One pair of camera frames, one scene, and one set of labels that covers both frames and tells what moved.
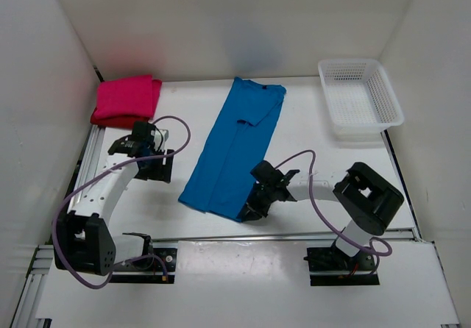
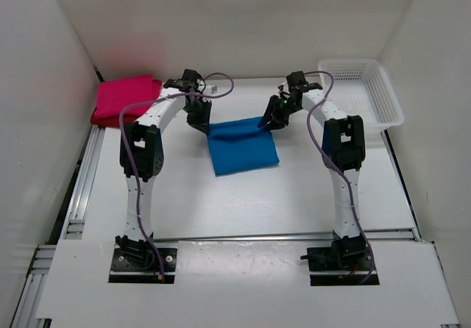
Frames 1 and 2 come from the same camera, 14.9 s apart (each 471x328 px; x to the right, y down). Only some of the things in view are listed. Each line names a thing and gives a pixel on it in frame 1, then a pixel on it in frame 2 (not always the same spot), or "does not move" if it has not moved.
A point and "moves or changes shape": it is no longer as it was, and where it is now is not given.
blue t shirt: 235,153 moves or changes shape
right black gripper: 256,209 -> 270,110
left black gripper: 162,173 -> 202,123
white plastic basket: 360,97 does not move
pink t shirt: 126,96 does not move
